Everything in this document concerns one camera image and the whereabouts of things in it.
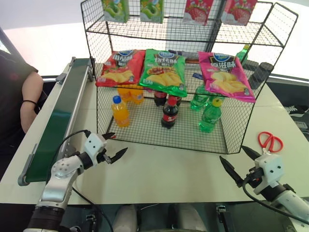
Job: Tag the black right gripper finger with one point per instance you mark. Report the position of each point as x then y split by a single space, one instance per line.
249 152
230 170

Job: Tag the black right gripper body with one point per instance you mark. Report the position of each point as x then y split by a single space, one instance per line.
253 177

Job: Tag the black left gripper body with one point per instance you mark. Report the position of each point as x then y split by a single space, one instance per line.
103 157

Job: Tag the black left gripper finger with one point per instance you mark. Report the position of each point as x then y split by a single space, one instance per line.
118 154
109 136

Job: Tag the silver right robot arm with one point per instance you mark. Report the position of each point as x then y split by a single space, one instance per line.
290 200

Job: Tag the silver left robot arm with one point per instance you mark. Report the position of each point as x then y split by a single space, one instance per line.
58 174

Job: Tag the green conveyor belt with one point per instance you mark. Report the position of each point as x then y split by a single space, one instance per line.
60 113

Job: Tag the orange soda bottle blue cap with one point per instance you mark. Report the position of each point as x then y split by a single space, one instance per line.
120 113

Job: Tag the black table clamp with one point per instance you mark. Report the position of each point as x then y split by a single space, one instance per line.
221 208
89 217

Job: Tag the green soda bottle yellow cap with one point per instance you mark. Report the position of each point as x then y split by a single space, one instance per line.
209 118

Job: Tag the black white shoe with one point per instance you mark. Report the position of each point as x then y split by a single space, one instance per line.
295 110

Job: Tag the pale rounded shape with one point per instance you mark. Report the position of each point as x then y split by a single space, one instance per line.
126 217
190 218

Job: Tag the cola bottle red label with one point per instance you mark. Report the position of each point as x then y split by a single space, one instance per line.
169 116

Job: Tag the red potato chips bag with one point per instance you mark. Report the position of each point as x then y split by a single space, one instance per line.
120 68

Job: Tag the black cylindrical container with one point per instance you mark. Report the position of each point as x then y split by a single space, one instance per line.
260 76

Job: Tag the pink potato chips bag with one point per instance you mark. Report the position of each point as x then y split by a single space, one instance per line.
224 77

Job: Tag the green potato chips bag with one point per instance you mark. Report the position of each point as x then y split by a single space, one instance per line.
164 72

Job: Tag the black wrist band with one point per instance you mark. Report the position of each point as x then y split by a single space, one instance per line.
29 101

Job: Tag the small blue packet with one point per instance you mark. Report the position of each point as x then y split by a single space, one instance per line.
198 76

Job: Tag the green bottle with label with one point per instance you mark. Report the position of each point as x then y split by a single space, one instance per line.
242 54

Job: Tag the person in black shirt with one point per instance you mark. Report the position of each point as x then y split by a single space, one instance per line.
14 96

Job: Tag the dark flat package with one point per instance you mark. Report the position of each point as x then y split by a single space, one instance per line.
186 56

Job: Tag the green apple milk carton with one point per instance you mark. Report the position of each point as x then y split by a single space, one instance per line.
116 10
152 10

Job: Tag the red strawberry milk carton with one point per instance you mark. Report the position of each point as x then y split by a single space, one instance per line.
237 12
196 12

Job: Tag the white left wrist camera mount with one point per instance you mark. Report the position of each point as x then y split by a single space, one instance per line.
94 145

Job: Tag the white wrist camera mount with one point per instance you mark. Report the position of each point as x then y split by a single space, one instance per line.
94 145
270 169

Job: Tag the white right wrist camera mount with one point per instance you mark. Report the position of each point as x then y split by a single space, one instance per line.
270 169

